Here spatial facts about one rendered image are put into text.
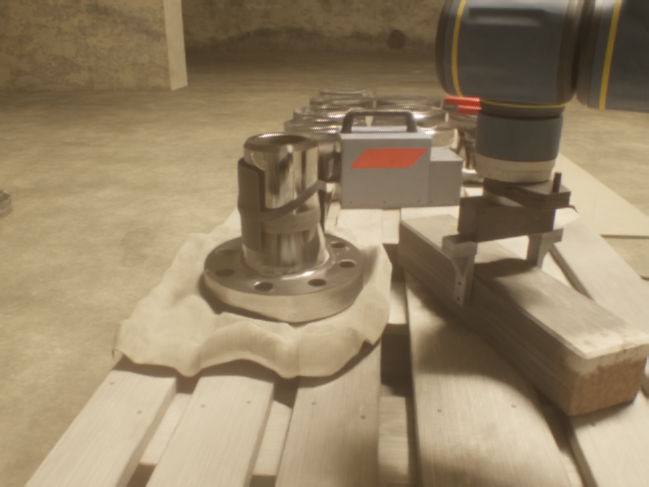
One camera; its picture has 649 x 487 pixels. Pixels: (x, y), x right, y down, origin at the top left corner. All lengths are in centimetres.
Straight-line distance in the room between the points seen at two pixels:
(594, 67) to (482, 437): 39
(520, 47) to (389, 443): 43
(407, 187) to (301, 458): 83
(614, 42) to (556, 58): 5
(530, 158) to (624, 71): 22
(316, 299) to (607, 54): 49
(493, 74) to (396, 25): 928
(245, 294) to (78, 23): 446
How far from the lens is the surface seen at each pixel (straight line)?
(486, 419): 67
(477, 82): 57
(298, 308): 80
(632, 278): 103
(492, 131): 73
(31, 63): 539
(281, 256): 83
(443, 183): 132
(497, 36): 55
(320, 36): 988
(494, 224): 76
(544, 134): 73
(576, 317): 72
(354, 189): 128
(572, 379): 67
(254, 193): 81
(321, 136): 162
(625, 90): 55
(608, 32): 54
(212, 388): 70
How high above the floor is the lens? 56
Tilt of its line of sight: 23 degrees down
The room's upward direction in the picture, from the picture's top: straight up
